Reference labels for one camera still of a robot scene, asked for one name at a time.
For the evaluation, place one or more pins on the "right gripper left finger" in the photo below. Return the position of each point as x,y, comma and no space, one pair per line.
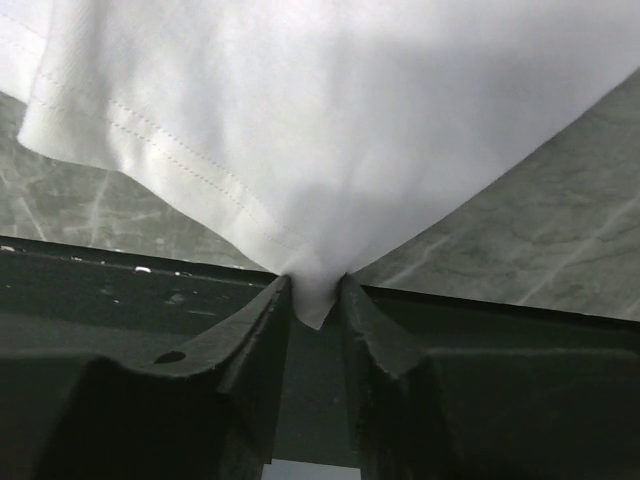
207,409

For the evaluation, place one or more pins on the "white printed t-shirt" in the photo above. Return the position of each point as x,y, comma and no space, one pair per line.
314,136

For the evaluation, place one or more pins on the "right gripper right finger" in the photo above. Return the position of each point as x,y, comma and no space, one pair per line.
448,388

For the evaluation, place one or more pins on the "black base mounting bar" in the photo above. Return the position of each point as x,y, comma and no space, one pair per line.
134,307

